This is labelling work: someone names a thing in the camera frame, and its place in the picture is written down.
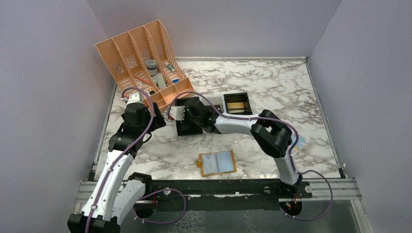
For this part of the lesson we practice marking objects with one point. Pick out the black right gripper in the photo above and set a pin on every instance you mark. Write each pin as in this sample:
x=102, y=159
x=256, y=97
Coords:
x=186, y=125

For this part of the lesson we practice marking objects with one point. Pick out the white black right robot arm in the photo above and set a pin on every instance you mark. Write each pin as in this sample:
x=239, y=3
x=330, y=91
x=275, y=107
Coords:
x=275, y=137

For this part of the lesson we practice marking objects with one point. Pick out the peach plastic desk organizer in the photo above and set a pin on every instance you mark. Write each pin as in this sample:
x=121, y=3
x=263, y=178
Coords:
x=125, y=56

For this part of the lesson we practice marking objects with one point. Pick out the black left tray bin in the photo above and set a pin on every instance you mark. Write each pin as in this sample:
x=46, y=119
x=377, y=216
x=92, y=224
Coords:
x=187, y=128

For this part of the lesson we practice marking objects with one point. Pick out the clear blue packaged item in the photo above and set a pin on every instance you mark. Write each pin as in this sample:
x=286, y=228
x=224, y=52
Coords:
x=301, y=142

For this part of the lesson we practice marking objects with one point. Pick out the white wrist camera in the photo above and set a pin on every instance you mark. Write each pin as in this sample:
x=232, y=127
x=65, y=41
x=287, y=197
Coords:
x=177, y=113
x=136, y=97

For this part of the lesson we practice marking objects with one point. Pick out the black tray bin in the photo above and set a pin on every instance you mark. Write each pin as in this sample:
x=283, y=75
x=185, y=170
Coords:
x=187, y=128
x=238, y=97

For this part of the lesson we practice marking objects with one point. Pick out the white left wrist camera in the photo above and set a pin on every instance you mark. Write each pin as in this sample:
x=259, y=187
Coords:
x=136, y=97

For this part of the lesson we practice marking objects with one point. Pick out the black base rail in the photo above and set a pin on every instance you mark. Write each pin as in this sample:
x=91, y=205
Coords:
x=218, y=195

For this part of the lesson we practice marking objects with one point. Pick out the grey round jar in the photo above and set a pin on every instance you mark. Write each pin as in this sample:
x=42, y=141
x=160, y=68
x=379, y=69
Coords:
x=152, y=66

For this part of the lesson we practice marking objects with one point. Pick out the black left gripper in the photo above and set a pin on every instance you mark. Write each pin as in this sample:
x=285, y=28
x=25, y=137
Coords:
x=157, y=115

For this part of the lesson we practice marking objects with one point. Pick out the tan leather card holder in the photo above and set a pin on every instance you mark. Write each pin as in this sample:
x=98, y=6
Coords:
x=216, y=163

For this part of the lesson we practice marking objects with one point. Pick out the light blue card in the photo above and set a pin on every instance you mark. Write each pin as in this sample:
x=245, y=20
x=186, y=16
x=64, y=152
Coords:
x=225, y=161

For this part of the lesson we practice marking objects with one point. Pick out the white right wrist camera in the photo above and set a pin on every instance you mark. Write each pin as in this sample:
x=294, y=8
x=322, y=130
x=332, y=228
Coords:
x=177, y=113

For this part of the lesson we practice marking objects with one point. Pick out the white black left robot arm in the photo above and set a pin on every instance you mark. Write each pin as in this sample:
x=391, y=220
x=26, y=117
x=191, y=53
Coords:
x=106, y=208

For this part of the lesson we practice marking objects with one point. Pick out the black right tray bin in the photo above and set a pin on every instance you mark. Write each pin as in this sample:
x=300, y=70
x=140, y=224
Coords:
x=238, y=97

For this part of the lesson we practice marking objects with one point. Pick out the gold credit card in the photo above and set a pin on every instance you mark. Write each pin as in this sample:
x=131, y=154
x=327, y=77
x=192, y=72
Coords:
x=237, y=107

